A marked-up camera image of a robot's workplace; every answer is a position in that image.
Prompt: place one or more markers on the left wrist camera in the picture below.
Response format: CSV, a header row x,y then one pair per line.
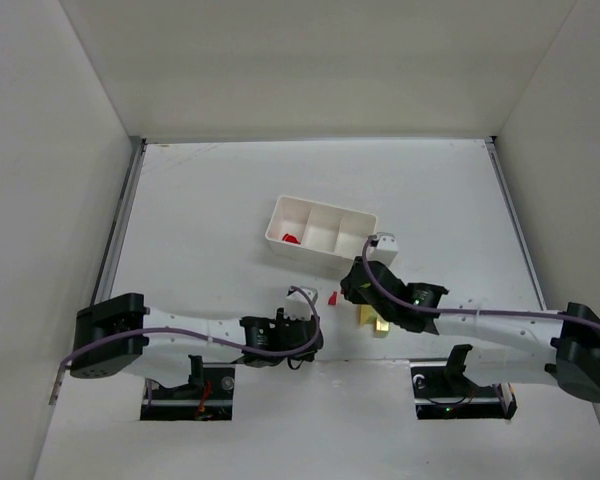
x,y
299,303

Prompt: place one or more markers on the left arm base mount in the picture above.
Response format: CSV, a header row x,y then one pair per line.
x,y
206,396

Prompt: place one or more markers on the red arch lego brick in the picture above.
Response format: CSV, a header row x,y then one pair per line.
x,y
289,238

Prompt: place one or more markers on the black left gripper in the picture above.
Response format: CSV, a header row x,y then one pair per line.
x,y
302,332

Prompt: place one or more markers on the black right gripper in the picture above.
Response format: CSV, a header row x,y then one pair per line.
x,y
356,283

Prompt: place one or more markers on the white three-compartment container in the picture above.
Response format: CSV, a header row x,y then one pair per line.
x,y
330,236

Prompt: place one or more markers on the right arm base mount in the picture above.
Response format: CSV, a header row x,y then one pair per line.
x,y
442,391

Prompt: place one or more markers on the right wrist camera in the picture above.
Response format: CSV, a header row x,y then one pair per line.
x,y
384,248

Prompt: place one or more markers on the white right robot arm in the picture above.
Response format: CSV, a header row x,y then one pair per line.
x,y
533,349

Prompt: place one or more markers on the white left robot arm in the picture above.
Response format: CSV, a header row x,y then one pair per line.
x,y
122,334

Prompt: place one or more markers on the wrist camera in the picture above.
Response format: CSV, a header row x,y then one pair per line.
x,y
384,248
299,303

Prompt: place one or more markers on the yellow long lego plate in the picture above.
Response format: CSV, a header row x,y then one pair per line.
x,y
368,316

